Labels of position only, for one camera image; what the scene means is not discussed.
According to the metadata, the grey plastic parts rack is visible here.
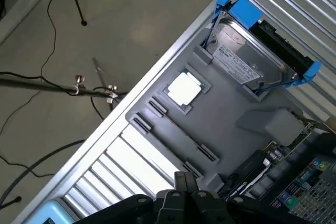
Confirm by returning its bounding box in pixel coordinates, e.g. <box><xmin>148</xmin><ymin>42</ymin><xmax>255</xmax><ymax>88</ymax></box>
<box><xmin>125</xmin><ymin>28</ymin><xmax>305</xmax><ymax>190</ymax></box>

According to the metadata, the silver CPU chip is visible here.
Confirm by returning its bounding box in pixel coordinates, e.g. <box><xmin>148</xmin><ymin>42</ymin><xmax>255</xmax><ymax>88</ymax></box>
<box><xmin>162</xmin><ymin>71</ymin><xmax>208</xmax><ymax>108</ymax></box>

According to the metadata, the silver hard disk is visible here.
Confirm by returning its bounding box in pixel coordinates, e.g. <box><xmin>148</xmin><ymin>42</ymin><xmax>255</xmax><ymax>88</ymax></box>
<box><xmin>206</xmin><ymin>11</ymin><xmax>314</xmax><ymax>92</ymax></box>

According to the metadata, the thin black floor cable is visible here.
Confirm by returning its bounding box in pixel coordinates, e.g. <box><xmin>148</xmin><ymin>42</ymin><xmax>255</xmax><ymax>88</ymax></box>
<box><xmin>39</xmin><ymin>0</ymin><xmax>57</xmax><ymax>80</ymax></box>

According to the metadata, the thick grey floor cable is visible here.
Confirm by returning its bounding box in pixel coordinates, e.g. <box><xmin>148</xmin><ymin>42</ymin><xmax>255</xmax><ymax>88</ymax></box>
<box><xmin>0</xmin><ymin>139</ymin><xmax>89</xmax><ymax>205</ymax></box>

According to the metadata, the green graphics card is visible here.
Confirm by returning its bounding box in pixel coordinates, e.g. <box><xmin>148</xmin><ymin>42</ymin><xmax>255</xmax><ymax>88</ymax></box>
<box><xmin>224</xmin><ymin>115</ymin><xmax>331</xmax><ymax>204</ymax></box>

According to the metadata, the black stand pole with clamps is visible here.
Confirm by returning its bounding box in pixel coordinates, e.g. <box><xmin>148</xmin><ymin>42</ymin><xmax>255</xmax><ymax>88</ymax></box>
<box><xmin>0</xmin><ymin>57</ymin><xmax>129</xmax><ymax>111</ymax></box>

